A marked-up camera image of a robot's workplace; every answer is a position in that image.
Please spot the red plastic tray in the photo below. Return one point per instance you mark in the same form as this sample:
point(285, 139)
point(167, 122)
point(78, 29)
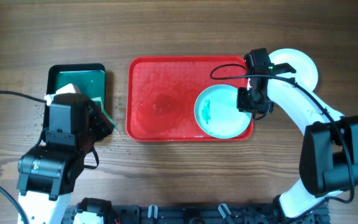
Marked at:
point(162, 91)

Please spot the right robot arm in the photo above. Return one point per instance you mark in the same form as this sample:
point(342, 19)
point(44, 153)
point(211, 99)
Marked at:
point(329, 155)

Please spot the white plate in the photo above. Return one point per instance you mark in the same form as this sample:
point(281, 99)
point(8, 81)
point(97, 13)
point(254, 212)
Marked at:
point(306, 71)

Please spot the black water tray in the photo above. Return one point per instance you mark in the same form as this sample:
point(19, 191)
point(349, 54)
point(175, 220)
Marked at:
point(85, 77)

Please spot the green yellow sponge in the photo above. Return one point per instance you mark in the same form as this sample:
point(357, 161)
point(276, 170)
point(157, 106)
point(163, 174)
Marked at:
point(98, 101)

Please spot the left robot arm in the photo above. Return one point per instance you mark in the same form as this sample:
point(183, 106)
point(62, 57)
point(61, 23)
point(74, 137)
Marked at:
point(47, 174)

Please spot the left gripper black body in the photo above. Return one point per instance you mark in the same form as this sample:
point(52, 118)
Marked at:
point(98, 124)

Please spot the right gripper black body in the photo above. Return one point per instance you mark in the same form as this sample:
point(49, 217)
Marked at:
point(252, 101)

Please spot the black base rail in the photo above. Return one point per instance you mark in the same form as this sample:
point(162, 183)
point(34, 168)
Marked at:
point(92, 210)

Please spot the light blue plate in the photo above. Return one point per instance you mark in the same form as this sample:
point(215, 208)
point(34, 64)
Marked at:
point(216, 112)

